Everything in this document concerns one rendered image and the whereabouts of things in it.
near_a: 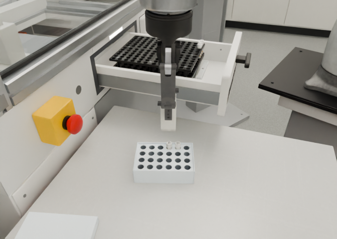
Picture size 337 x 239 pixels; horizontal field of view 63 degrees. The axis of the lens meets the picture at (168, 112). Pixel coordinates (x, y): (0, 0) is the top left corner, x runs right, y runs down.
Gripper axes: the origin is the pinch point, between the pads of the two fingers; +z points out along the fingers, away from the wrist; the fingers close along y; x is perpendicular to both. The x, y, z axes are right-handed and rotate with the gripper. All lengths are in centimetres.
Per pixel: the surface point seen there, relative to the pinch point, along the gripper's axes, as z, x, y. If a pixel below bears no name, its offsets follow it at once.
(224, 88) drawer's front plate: -0.8, -12.3, 8.2
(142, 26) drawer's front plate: -1.1, 9.8, 47.4
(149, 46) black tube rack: -1.0, 6.0, 30.3
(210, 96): 3.1, -9.7, 10.7
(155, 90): 4.0, 3.6, 14.5
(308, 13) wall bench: 61, -154, 276
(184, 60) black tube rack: -0.8, -3.7, 22.2
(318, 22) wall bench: 70, -166, 273
